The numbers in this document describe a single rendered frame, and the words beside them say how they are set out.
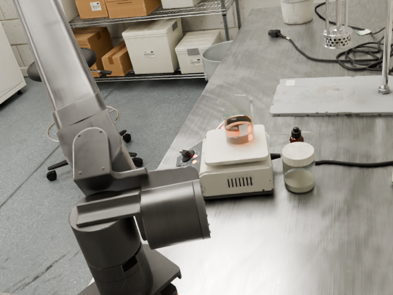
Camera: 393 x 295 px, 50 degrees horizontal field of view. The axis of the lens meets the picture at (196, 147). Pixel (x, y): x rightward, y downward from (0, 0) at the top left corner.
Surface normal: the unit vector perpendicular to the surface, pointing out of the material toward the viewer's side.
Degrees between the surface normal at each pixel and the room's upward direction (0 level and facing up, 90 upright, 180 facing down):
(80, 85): 19
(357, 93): 0
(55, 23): 27
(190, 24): 90
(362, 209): 0
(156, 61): 93
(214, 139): 0
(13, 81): 90
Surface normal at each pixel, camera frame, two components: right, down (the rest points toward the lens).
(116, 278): 0.20, 0.50
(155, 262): -0.16, -0.83
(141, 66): -0.27, 0.59
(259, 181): -0.06, 0.55
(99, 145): -0.10, -0.51
